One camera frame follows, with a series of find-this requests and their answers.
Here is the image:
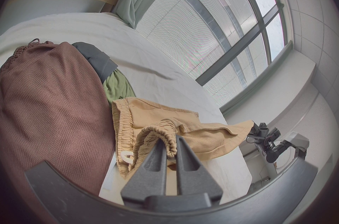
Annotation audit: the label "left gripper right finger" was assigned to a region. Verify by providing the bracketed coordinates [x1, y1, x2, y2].
[176, 135, 223, 205]

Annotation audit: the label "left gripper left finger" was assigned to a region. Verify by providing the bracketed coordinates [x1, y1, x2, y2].
[120, 138, 168, 207]

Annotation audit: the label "mustard yellow shorts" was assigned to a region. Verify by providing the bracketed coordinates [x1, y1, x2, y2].
[111, 97, 255, 179]

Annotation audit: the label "pale blue garment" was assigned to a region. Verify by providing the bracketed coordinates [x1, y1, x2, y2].
[99, 150, 120, 198]

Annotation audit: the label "green garment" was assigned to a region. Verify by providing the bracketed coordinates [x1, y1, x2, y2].
[103, 68, 137, 105]

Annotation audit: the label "window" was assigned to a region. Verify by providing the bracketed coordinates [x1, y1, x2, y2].
[134, 0, 294, 115]

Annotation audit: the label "brown shorts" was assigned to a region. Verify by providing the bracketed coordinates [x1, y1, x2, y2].
[0, 38, 117, 221]

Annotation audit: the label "black garment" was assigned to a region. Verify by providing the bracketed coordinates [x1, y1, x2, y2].
[72, 42, 118, 81]

